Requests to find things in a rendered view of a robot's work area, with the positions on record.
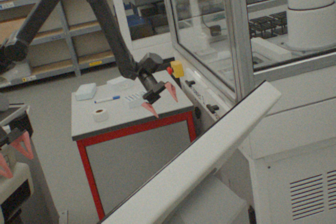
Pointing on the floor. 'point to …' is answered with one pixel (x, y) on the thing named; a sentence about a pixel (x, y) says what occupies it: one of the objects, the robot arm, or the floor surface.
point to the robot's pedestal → (33, 216)
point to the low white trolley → (128, 140)
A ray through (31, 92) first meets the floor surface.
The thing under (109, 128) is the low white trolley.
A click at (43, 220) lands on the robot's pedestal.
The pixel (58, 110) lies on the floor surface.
